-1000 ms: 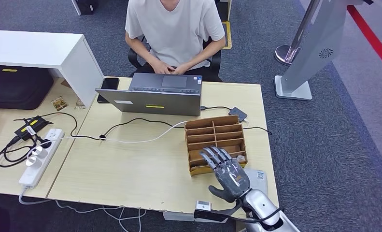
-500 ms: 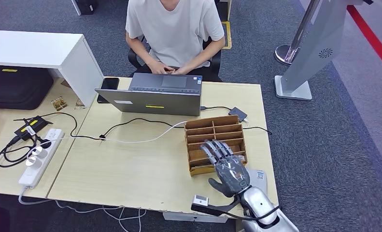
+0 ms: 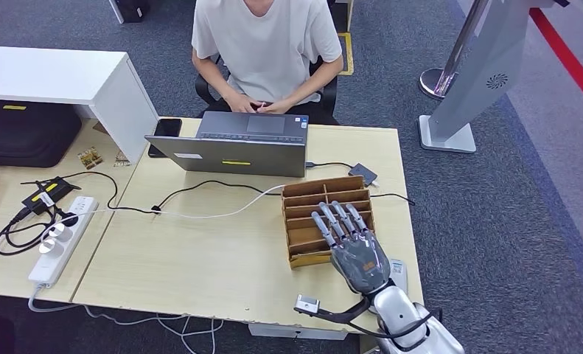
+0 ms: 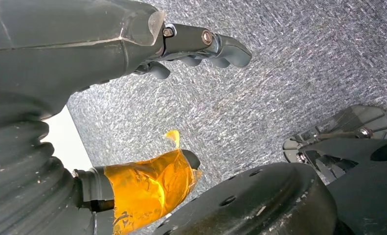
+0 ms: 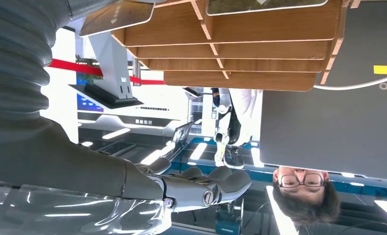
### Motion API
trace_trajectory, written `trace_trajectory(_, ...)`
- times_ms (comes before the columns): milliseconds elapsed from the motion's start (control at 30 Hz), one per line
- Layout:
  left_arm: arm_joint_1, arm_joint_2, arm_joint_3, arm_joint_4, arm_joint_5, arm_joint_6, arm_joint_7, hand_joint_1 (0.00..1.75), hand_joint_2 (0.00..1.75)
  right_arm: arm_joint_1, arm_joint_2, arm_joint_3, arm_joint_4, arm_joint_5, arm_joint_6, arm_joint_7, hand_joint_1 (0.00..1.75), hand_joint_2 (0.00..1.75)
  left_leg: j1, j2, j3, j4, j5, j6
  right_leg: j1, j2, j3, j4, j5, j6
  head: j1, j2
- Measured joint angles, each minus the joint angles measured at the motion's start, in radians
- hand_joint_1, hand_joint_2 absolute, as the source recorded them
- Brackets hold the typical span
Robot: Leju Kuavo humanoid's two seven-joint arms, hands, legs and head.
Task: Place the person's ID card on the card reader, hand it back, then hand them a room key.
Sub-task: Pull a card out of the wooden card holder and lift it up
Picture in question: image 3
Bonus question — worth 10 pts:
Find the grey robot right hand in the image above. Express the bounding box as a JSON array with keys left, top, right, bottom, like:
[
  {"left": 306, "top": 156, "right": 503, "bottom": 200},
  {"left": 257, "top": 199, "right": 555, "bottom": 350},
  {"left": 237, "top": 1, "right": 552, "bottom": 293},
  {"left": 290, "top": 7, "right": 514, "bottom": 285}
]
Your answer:
[{"left": 311, "top": 200, "right": 393, "bottom": 296}]

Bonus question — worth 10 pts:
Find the person's left hand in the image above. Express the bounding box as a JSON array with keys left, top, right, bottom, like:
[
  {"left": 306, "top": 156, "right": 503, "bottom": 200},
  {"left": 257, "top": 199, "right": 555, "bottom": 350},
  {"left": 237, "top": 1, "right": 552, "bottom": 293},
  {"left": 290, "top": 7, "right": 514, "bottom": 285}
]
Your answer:
[{"left": 256, "top": 97, "right": 293, "bottom": 115}]

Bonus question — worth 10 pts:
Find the person's right hand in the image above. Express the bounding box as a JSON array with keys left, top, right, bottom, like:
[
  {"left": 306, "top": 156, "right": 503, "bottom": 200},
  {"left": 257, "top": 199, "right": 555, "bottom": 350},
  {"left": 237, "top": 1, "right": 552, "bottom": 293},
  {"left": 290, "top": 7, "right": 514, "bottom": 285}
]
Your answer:
[{"left": 223, "top": 91, "right": 262, "bottom": 115}]

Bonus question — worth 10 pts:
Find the person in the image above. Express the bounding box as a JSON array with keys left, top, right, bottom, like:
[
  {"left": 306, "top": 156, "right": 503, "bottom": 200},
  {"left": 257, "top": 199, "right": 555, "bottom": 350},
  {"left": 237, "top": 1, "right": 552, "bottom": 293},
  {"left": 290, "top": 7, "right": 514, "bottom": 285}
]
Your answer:
[{"left": 191, "top": 0, "right": 345, "bottom": 115}]

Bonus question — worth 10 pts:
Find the patterned square card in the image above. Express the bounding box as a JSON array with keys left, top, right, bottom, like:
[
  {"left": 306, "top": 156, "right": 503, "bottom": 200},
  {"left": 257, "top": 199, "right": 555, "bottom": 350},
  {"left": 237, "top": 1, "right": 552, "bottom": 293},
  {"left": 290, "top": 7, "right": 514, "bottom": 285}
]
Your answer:
[{"left": 77, "top": 146, "right": 103, "bottom": 170}]

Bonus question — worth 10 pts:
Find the grey laptop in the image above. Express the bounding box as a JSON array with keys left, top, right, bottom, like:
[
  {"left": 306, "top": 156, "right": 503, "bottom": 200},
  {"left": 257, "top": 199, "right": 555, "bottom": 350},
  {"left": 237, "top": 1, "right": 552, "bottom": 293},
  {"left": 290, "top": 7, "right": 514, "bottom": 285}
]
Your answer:
[{"left": 144, "top": 111, "right": 310, "bottom": 178}]

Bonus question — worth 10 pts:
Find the wooden divided organizer box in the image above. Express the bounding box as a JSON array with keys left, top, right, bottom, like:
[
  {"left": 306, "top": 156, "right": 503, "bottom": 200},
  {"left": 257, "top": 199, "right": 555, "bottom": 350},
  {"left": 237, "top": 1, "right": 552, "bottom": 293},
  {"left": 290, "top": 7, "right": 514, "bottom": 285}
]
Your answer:
[{"left": 280, "top": 176, "right": 376, "bottom": 270}]

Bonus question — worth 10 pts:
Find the black smartphone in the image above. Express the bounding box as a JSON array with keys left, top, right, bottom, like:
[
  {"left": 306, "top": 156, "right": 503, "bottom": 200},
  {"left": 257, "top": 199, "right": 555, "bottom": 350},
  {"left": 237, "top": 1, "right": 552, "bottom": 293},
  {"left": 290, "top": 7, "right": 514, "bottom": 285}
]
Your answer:
[{"left": 147, "top": 118, "right": 184, "bottom": 159}]

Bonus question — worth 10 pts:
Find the small dark grey hub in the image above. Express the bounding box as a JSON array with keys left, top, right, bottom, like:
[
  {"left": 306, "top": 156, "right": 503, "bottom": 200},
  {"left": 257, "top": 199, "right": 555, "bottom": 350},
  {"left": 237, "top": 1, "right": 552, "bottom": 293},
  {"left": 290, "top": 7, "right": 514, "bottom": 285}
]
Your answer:
[{"left": 348, "top": 163, "right": 379, "bottom": 187}]

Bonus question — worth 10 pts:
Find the white box under desk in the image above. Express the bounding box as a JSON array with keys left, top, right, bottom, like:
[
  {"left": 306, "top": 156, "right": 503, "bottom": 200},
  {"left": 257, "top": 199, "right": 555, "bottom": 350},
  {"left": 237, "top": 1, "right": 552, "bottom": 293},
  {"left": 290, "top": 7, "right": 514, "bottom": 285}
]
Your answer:
[{"left": 248, "top": 322, "right": 349, "bottom": 341}]

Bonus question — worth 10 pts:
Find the white desk shelf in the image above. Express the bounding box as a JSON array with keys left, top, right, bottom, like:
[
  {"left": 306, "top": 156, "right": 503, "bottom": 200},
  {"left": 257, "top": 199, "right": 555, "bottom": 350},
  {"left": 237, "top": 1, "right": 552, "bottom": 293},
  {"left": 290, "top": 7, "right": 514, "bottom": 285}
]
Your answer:
[{"left": 0, "top": 46, "right": 159, "bottom": 164}]

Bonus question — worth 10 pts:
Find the black adapter yellow label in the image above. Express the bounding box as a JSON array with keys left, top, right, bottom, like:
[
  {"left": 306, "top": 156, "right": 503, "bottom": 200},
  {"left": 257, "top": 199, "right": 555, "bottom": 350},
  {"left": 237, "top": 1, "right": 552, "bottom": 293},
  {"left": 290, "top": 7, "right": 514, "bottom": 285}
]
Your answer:
[{"left": 21, "top": 176, "right": 82, "bottom": 216}]

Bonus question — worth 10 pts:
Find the black bag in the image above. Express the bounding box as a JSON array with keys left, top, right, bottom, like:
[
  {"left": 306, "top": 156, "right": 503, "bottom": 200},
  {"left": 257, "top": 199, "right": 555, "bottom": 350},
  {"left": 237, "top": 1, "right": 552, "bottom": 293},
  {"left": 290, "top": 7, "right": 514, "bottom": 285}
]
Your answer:
[{"left": 0, "top": 100, "right": 83, "bottom": 169}]

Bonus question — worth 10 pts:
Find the white round plug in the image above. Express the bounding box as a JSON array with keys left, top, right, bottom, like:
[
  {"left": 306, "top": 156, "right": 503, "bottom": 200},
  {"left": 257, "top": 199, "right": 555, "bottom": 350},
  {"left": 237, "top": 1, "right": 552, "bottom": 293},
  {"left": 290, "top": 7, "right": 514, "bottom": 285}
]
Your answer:
[
  {"left": 38, "top": 238, "right": 63, "bottom": 255},
  {"left": 48, "top": 223, "right": 73, "bottom": 243}
]

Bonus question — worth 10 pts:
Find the grey kiosk stand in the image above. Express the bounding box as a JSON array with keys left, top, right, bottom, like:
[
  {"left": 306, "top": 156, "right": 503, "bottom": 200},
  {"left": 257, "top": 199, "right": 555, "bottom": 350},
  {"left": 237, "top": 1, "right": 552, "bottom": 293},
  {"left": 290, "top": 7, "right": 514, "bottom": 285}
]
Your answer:
[{"left": 418, "top": 0, "right": 558, "bottom": 155}]

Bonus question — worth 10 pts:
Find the white power strip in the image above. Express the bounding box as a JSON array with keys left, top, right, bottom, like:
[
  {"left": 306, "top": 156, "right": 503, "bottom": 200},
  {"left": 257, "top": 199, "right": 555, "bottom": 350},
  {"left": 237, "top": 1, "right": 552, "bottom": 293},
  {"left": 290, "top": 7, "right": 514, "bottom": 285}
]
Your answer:
[{"left": 27, "top": 196, "right": 100, "bottom": 287}]

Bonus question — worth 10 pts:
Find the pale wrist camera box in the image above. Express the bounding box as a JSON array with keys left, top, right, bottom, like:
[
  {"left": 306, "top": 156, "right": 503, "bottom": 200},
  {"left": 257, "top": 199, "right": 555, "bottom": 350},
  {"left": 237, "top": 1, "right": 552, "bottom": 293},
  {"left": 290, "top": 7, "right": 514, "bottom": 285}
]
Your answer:
[{"left": 293, "top": 294, "right": 371, "bottom": 325}]

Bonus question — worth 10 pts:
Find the short black hub cable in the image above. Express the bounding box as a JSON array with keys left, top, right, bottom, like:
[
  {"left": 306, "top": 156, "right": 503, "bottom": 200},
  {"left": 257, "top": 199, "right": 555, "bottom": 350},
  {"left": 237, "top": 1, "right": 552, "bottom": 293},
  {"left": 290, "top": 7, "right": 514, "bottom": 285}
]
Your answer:
[{"left": 305, "top": 160, "right": 354, "bottom": 170}]

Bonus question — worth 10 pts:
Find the long black charger cable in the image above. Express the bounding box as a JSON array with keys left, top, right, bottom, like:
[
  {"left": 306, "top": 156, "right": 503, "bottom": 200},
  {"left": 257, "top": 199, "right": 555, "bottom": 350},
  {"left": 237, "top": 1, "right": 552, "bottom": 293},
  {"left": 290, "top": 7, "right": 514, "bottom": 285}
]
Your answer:
[{"left": 20, "top": 170, "right": 416, "bottom": 216}]

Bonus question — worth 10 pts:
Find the black robot wrist cable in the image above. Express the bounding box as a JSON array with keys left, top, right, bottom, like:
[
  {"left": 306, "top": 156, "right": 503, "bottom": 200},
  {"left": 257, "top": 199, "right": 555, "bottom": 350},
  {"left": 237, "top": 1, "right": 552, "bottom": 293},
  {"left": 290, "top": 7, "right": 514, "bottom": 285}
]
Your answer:
[{"left": 320, "top": 308, "right": 444, "bottom": 341}]

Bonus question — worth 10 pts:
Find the thin white cable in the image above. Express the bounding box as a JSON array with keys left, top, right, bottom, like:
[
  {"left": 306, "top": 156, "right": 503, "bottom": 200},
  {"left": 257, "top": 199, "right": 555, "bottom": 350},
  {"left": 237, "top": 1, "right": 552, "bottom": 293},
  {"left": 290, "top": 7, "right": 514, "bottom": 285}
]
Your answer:
[{"left": 44, "top": 184, "right": 287, "bottom": 240}]

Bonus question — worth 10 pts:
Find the black cabinet white frame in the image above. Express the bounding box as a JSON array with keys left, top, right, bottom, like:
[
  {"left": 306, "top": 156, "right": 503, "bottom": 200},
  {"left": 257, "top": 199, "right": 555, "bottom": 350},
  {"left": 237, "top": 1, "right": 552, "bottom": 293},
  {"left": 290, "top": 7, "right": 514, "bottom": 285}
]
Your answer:
[{"left": 108, "top": 0, "right": 150, "bottom": 24}]

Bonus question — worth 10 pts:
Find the chrome stanchion post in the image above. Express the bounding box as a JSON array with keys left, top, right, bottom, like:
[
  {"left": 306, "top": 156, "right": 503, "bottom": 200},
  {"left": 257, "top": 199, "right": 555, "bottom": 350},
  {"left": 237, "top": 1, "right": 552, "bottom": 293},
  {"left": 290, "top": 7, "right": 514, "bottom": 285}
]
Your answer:
[{"left": 419, "top": 0, "right": 490, "bottom": 101}]

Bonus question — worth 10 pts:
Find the white power strip cord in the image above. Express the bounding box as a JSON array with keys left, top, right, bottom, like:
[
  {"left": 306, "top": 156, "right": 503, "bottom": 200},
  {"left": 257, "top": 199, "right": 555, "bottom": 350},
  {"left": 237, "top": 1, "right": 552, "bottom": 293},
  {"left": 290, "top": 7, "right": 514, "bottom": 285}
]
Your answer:
[{"left": 27, "top": 283, "right": 224, "bottom": 354}]

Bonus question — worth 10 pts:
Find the coiled black cable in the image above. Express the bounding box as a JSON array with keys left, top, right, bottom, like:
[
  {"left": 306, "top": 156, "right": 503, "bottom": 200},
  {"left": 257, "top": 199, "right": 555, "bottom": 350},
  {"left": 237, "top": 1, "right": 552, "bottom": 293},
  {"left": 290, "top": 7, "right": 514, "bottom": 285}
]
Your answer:
[{"left": 0, "top": 207, "right": 70, "bottom": 257}]

